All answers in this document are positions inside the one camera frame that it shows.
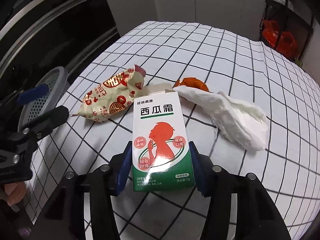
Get black shelf rack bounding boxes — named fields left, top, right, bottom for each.
left=259, top=0, right=314, bottom=61

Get orange peel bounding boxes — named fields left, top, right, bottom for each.
left=172, top=77, right=209, bottom=93

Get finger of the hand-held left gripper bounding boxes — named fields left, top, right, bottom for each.
left=19, top=105, right=70, bottom=141
left=17, top=84, right=49, bottom=105

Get cream red-print snack wrapper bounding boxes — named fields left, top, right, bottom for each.
left=72, top=64, right=147, bottom=123

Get black glass integrated stove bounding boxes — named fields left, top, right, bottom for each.
left=0, top=0, right=120, bottom=85

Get red plastic bag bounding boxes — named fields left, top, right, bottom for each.
left=276, top=31, right=298, bottom=55
left=261, top=20, right=280, bottom=49

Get white green medicine box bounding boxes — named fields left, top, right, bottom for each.
left=132, top=83, right=196, bottom=192

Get white black-grid tablecloth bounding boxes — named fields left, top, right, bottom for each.
left=25, top=20, right=320, bottom=240

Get grey kitchen cabinets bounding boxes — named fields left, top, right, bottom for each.
left=100, top=0, right=269, bottom=40

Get grey perforated waste basket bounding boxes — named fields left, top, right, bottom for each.
left=17, top=66, right=69, bottom=130

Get white tissue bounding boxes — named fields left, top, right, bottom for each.
left=173, top=86, right=268, bottom=152

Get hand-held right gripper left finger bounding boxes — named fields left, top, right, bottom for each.
left=32, top=141, right=133, bottom=240

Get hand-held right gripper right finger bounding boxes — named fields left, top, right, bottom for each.
left=189, top=141, right=292, bottom=240

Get person's left hand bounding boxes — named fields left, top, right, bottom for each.
left=0, top=181, right=27, bottom=207

